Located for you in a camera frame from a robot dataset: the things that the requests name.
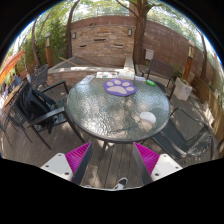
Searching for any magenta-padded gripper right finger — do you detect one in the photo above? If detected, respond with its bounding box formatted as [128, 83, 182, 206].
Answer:
[132, 142, 184, 186]

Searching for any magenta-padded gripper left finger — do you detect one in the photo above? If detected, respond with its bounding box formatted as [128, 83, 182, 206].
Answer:
[40, 142, 94, 186]

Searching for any white computer mouse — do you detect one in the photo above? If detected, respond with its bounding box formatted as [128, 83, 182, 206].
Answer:
[139, 111, 157, 125]

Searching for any purple paw-shaped mouse pad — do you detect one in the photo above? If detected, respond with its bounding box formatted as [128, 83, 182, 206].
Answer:
[102, 78, 138, 98]

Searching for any black mesh garden chair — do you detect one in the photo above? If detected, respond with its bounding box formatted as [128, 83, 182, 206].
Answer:
[151, 106, 223, 160]

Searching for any white planter box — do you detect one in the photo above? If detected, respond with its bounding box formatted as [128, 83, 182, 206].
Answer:
[172, 77, 194, 102]

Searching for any white number plate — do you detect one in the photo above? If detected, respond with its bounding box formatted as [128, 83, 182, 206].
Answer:
[79, 74, 97, 85]

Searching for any blue and white packet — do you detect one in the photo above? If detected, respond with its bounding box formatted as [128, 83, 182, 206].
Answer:
[134, 75, 147, 83]

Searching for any dark slatted-back chair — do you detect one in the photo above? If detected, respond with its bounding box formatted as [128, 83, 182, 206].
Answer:
[139, 58, 176, 101]

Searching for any wooden stick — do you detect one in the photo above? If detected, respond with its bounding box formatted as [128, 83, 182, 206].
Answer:
[59, 56, 79, 67]

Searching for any grey electrical box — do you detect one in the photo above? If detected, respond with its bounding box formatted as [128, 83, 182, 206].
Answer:
[144, 48, 155, 61]

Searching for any orange parasol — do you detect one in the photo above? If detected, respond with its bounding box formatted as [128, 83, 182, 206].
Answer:
[0, 49, 26, 84]

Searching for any thick tree trunk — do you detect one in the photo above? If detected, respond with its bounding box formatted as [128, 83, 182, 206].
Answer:
[114, 0, 151, 66]

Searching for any slender leaning tree trunk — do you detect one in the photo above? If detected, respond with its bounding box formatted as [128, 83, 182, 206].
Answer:
[64, 0, 81, 60]

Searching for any wooden lamp post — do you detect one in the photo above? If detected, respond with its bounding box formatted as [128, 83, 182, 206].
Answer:
[43, 32, 54, 69]
[182, 39, 196, 81]

